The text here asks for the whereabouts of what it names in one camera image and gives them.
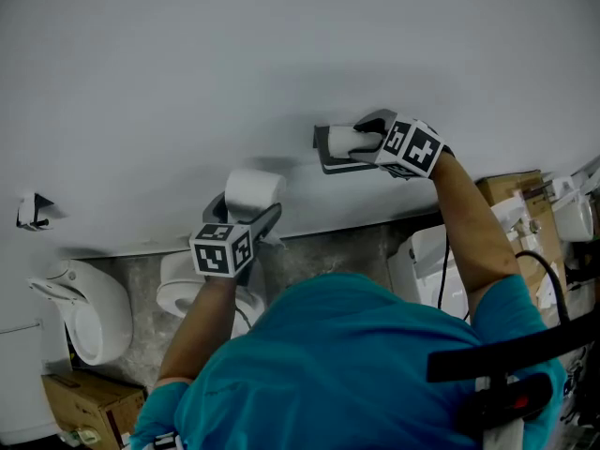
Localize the rounded white toilet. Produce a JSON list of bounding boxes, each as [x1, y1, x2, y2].
[[26, 259, 135, 368]]

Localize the white panel with thin handle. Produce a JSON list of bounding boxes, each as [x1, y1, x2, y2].
[[0, 318, 74, 445]]

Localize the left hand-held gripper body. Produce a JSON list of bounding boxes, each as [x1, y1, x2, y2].
[[187, 217, 257, 287]]

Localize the crumpled white tissue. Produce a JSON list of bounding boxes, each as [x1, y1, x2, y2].
[[535, 262, 562, 311]]

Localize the black and white buckle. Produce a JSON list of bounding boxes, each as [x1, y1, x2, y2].
[[151, 430, 182, 450]]

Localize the black chest mount red button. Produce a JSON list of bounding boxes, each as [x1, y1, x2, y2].
[[468, 372, 555, 424]]

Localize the person's right forearm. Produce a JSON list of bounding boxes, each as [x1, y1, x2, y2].
[[427, 149, 524, 319]]

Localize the small black wall holder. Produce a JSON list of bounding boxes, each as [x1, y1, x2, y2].
[[15, 191, 55, 233]]

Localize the person's teal shirt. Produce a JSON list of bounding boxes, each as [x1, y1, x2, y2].
[[129, 271, 569, 450]]

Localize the thick black cable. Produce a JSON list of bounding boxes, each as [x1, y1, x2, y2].
[[515, 249, 571, 325]]

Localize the black chest-mounted tablet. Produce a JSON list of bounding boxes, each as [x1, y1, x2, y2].
[[427, 316, 600, 384]]

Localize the white harness strap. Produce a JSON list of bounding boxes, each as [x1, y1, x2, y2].
[[482, 416, 524, 450]]

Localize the person's left forearm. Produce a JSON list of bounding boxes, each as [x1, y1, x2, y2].
[[157, 274, 238, 384]]

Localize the small brown cardboard box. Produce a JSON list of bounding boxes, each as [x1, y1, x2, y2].
[[40, 369, 147, 450]]

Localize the black wall paper holder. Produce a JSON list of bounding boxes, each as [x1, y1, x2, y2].
[[312, 124, 382, 175]]

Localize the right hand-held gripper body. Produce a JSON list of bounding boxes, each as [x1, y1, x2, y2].
[[374, 119, 456, 180]]

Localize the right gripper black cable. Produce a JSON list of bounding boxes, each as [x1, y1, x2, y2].
[[437, 233, 452, 311]]

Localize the large brown cardboard box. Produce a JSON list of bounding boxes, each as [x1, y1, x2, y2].
[[474, 170, 569, 328]]

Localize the green and white packet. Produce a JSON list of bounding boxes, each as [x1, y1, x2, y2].
[[57, 427, 102, 447]]

